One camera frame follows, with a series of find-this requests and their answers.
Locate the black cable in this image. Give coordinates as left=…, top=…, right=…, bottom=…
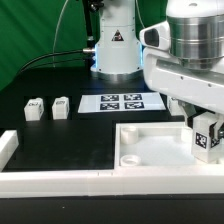
left=18, top=48, right=98, bottom=75

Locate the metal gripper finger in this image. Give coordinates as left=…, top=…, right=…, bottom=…
left=214, top=114, right=224, bottom=140

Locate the grey cable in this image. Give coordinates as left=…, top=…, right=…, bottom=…
left=52, top=0, right=71, bottom=68

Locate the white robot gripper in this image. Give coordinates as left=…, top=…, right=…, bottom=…
left=139, top=22, right=224, bottom=128

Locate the black vertical pole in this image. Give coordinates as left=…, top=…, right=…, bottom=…
left=82, top=0, right=94, bottom=48

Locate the white square tabletop part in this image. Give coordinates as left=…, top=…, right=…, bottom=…
left=115, top=122, right=224, bottom=167

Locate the white sheet with markers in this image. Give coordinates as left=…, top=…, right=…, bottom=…
left=78, top=93, right=165, bottom=113

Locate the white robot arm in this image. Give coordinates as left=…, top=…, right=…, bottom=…
left=90, top=0, right=224, bottom=139

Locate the white U-shaped fence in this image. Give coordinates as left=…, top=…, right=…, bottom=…
left=0, top=131, right=224, bottom=198

